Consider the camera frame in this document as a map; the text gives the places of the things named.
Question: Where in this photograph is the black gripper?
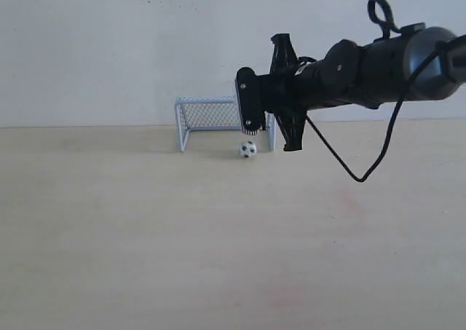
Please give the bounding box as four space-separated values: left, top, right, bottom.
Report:
258 34 325 152

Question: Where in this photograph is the small black white soccer ball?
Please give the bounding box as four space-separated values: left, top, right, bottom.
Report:
240 141 257 159

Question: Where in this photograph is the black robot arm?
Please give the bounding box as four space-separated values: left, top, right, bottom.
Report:
259 27 465 152

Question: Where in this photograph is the black cable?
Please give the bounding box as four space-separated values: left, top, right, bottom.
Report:
304 0 466 184

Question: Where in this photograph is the small white mesh goal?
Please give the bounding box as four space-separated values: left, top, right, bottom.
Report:
175 95 277 152

